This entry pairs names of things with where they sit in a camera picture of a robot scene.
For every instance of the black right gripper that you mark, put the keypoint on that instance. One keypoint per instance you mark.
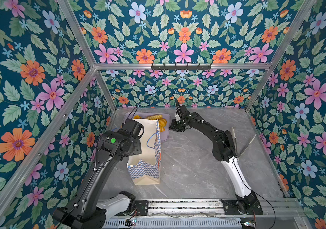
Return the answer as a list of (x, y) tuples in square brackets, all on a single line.
[(173, 126)]

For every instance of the blue checkered paper bag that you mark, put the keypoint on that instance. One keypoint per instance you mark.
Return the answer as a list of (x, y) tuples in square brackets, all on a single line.
[(145, 168)]

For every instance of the steel tongs with beige tips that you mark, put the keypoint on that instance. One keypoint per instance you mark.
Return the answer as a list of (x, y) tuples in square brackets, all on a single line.
[(237, 153)]

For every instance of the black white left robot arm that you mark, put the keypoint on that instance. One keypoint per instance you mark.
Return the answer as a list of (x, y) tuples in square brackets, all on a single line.
[(84, 210)]

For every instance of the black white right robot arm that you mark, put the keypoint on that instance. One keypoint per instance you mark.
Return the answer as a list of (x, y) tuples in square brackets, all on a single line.
[(224, 150)]

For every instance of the long ridged baguette bread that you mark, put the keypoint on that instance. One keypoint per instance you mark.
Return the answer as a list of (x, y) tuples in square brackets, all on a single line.
[(155, 117)]

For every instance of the small yellow striped bun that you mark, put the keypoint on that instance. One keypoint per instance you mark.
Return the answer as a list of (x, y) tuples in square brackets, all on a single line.
[(162, 122)]

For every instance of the lilac plastic tray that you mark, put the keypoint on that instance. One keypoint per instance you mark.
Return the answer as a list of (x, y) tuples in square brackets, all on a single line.
[(165, 134)]

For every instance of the black hook rail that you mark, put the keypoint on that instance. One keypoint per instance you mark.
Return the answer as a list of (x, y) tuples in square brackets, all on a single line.
[(174, 67)]

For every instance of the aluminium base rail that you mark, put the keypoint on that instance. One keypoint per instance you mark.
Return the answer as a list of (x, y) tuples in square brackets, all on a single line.
[(212, 213)]

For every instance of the aluminium frame profile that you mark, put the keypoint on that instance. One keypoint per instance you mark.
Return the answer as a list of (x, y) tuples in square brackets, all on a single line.
[(26, 61)]

